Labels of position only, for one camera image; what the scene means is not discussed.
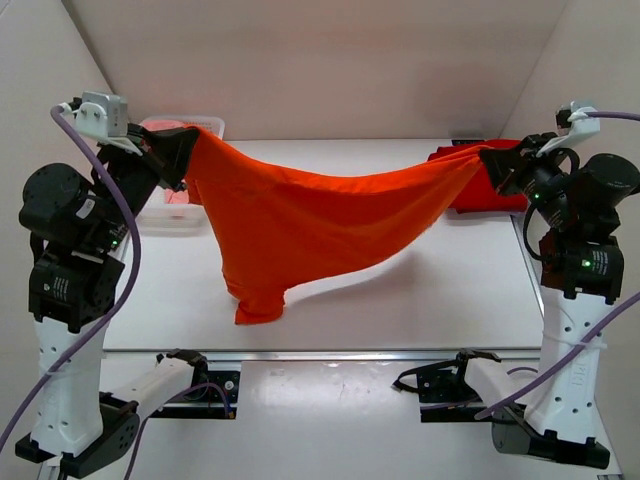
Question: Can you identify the white plastic basket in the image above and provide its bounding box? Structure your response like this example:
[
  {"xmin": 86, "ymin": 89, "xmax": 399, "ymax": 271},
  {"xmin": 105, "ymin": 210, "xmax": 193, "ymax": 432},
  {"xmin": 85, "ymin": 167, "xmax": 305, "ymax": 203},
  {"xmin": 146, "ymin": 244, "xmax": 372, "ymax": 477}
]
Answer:
[{"xmin": 137, "ymin": 115, "xmax": 225, "ymax": 236}]

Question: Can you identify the purple cable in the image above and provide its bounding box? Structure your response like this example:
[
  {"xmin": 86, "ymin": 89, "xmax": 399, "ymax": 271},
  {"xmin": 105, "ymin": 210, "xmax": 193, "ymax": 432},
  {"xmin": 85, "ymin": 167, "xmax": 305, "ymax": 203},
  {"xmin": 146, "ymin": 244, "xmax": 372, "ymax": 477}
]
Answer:
[
  {"xmin": 418, "ymin": 110, "xmax": 640, "ymax": 421},
  {"xmin": 0, "ymin": 105, "xmax": 236, "ymax": 480}
]

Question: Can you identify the red folded t shirt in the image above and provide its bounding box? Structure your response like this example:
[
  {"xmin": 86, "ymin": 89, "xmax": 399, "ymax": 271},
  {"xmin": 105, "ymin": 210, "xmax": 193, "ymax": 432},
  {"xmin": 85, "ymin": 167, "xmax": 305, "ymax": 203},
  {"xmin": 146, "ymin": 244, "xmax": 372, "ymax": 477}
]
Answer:
[{"xmin": 428, "ymin": 139, "xmax": 528, "ymax": 214}]

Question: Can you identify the pink t shirt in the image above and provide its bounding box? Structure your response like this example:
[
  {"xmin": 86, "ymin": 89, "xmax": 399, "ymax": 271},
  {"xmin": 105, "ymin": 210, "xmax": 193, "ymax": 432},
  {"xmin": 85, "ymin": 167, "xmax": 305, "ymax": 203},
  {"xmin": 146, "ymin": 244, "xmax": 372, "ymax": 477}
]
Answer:
[{"xmin": 141, "ymin": 117, "xmax": 189, "ymax": 205}]

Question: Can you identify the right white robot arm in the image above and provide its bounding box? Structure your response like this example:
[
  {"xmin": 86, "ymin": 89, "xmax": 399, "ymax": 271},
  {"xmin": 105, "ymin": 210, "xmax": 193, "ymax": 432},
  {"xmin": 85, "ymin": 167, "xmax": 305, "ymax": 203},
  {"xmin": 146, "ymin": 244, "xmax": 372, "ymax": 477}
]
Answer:
[{"xmin": 448, "ymin": 136, "xmax": 639, "ymax": 469}]

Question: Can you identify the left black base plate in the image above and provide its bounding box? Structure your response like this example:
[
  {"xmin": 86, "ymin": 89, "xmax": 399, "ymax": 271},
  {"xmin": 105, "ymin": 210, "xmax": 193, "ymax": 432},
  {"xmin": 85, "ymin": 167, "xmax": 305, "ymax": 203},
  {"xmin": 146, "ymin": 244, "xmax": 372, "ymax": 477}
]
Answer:
[{"xmin": 153, "ymin": 349, "xmax": 241, "ymax": 420}]

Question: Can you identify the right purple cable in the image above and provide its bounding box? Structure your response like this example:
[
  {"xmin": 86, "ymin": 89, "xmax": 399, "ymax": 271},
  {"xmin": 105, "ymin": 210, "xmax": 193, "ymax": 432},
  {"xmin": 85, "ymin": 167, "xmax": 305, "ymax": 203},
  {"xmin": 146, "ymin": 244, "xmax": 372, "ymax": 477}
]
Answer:
[{"xmin": 418, "ymin": 110, "xmax": 640, "ymax": 421}]

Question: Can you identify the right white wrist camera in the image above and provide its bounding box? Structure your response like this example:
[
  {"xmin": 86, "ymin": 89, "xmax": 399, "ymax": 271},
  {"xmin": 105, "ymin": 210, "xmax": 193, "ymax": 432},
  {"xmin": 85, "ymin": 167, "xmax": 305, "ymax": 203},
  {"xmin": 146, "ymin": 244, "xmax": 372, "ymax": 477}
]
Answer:
[{"xmin": 536, "ymin": 101, "xmax": 601, "ymax": 158}]

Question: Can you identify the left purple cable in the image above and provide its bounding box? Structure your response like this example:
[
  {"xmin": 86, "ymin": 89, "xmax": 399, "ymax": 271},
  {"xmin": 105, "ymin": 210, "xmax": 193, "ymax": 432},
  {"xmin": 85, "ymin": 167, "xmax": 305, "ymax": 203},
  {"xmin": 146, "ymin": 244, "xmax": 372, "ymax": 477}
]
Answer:
[{"xmin": 0, "ymin": 105, "xmax": 236, "ymax": 480}]

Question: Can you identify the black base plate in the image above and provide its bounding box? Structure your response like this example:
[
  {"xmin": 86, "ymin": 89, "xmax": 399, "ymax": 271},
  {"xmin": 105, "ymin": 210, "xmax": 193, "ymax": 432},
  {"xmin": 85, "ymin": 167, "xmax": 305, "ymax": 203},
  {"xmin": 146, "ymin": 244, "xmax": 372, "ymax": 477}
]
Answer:
[
  {"xmin": 153, "ymin": 349, "xmax": 241, "ymax": 420},
  {"xmin": 392, "ymin": 348, "xmax": 502, "ymax": 423}
]

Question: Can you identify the orange t shirt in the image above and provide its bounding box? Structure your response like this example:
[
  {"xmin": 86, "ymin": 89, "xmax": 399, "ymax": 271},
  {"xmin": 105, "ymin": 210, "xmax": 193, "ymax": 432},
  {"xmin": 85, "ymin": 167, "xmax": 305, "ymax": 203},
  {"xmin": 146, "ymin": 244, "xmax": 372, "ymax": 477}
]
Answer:
[{"xmin": 185, "ymin": 131, "xmax": 481, "ymax": 325}]

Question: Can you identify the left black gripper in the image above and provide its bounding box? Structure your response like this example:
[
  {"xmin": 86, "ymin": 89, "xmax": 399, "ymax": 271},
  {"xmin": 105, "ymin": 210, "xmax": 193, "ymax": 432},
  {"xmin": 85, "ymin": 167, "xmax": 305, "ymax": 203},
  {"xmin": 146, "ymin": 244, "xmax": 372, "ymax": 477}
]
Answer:
[{"xmin": 103, "ymin": 98, "xmax": 208, "ymax": 226}]

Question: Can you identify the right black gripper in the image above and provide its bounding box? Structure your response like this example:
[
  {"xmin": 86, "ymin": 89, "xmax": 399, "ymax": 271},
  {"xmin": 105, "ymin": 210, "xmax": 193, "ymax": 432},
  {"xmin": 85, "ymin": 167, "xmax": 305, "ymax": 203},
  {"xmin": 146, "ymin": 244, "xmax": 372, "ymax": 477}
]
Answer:
[{"xmin": 478, "ymin": 133, "xmax": 576, "ymax": 228}]

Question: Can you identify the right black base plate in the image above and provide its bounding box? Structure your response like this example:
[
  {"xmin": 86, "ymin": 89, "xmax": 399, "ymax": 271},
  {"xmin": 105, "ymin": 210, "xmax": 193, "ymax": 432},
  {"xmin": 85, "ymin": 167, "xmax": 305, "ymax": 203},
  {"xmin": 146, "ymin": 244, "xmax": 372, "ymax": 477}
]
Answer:
[{"xmin": 392, "ymin": 348, "xmax": 502, "ymax": 423}]

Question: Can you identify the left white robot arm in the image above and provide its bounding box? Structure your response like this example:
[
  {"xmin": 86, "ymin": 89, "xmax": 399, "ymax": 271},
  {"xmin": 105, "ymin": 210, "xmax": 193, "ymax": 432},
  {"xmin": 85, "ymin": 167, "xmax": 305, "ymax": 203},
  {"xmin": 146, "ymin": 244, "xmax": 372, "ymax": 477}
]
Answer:
[{"xmin": 15, "ymin": 125, "xmax": 199, "ymax": 479}]

